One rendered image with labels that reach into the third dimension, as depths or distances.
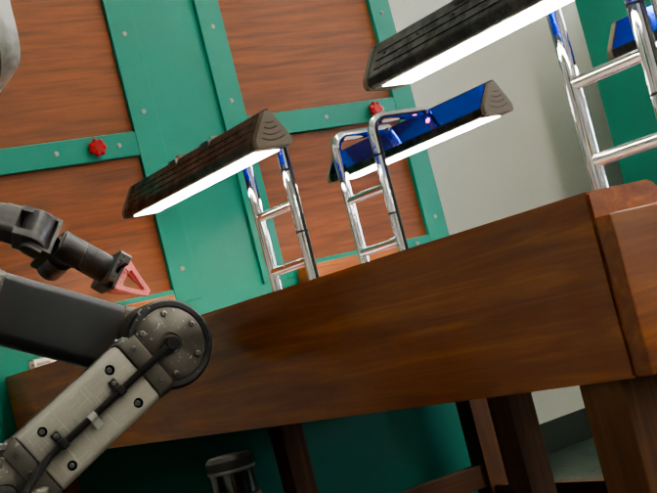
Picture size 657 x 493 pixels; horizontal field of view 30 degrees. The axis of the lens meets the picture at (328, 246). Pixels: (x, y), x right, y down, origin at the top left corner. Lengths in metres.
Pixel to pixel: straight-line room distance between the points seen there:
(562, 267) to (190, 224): 1.87
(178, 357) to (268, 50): 1.66
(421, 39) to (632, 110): 3.23
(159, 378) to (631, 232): 0.76
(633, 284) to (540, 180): 3.99
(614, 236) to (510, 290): 0.16
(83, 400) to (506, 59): 3.78
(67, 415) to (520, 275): 0.68
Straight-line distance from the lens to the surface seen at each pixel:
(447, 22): 1.80
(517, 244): 1.29
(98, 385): 1.69
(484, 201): 4.92
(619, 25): 2.33
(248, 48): 3.25
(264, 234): 2.63
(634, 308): 1.20
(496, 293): 1.33
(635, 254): 1.21
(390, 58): 1.90
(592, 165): 1.86
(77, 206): 2.92
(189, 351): 1.74
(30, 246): 2.37
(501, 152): 5.06
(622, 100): 5.05
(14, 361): 2.80
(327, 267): 3.11
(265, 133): 2.24
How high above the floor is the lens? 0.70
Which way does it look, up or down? 4 degrees up
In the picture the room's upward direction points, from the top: 14 degrees counter-clockwise
